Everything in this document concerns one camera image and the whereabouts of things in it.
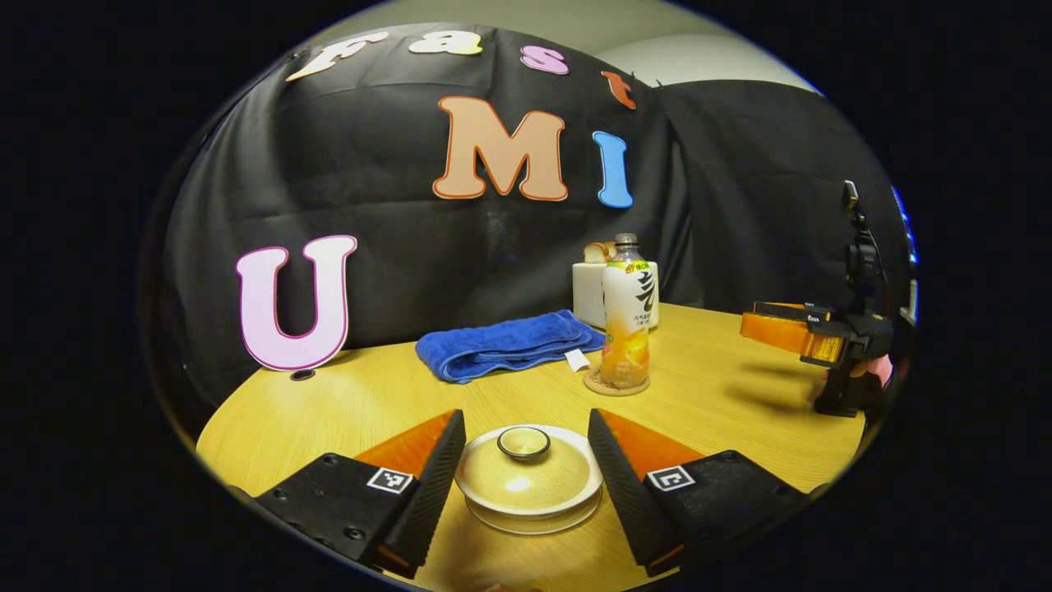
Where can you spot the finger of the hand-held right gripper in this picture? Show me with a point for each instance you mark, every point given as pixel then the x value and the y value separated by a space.
pixel 793 308
pixel 781 333

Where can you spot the dark table grommet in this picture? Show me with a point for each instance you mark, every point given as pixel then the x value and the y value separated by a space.
pixel 302 375

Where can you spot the white teacup lid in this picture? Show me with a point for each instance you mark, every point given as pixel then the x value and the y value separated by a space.
pixel 526 473

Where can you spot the round brown coaster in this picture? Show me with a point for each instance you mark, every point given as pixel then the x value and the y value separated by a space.
pixel 593 386

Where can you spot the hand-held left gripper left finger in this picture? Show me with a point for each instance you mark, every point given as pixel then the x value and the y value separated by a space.
pixel 431 485

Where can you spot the white teacup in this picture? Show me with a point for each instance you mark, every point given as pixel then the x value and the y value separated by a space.
pixel 579 496

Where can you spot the white saucer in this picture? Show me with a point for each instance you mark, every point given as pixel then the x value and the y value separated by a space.
pixel 534 526

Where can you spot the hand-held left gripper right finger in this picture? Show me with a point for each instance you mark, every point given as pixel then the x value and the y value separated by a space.
pixel 625 493

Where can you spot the folded blue towel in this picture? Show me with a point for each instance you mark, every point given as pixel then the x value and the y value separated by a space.
pixel 501 345

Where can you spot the black backdrop cloth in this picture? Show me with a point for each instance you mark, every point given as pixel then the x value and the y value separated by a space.
pixel 394 263

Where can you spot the white toaster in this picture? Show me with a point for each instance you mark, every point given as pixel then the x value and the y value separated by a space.
pixel 587 292

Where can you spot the clear water bottle white label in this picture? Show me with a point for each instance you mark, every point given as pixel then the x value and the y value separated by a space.
pixel 629 312

